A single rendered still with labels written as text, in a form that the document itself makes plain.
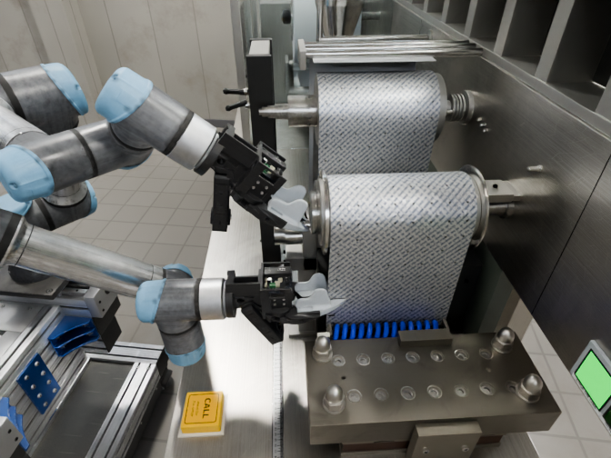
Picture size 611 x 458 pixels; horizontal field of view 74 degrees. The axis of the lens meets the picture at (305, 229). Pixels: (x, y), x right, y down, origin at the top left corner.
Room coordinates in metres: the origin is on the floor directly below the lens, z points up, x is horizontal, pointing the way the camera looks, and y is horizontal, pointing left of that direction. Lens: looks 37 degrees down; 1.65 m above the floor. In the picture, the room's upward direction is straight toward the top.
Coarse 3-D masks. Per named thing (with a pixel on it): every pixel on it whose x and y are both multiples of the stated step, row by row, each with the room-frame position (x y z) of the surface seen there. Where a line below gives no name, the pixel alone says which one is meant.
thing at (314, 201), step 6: (312, 192) 0.58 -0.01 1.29; (318, 192) 0.58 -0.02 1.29; (312, 198) 0.56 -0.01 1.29; (318, 198) 0.56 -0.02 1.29; (312, 204) 0.55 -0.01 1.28; (318, 204) 0.55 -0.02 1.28; (312, 210) 0.55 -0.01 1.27; (318, 210) 0.55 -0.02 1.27; (312, 216) 0.54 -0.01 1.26; (318, 216) 0.54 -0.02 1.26; (312, 222) 0.54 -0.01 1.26; (318, 222) 0.54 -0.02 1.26; (312, 228) 0.54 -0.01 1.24; (318, 228) 0.54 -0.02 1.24
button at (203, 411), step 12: (192, 396) 0.43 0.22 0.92; (204, 396) 0.43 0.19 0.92; (216, 396) 0.43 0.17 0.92; (192, 408) 0.40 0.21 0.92; (204, 408) 0.40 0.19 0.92; (216, 408) 0.40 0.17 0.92; (192, 420) 0.38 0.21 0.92; (204, 420) 0.38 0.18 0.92; (216, 420) 0.38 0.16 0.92; (192, 432) 0.37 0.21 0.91; (204, 432) 0.37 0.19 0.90
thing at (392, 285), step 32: (352, 256) 0.52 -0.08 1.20; (384, 256) 0.52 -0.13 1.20; (416, 256) 0.52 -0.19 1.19; (448, 256) 0.53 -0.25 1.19; (352, 288) 0.52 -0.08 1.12; (384, 288) 0.52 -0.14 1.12; (416, 288) 0.52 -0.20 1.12; (448, 288) 0.53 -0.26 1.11; (352, 320) 0.52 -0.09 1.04; (384, 320) 0.52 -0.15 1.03; (416, 320) 0.53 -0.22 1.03
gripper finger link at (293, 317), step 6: (294, 312) 0.48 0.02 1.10; (306, 312) 0.48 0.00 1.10; (312, 312) 0.48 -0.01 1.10; (318, 312) 0.48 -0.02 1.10; (282, 318) 0.47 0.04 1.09; (288, 318) 0.47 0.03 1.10; (294, 318) 0.47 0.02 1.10; (300, 318) 0.47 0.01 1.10; (306, 318) 0.47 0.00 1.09; (312, 318) 0.48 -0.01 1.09
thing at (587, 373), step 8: (592, 360) 0.31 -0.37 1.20; (584, 368) 0.32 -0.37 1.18; (592, 368) 0.31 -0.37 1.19; (600, 368) 0.30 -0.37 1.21; (584, 376) 0.31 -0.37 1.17; (592, 376) 0.30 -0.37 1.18; (600, 376) 0.29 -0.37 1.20; (608, 376) 0.29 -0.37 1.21; (584, 384) 0.30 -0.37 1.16; (592, 384) 0.30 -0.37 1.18; (600, 384) 0.29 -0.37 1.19; (608, 384) 0.28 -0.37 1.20; (592, 392) 0.29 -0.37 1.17; (600, 392) 0.28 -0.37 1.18; (608, 392) 0.27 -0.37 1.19; (600, 400) 0.28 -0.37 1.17
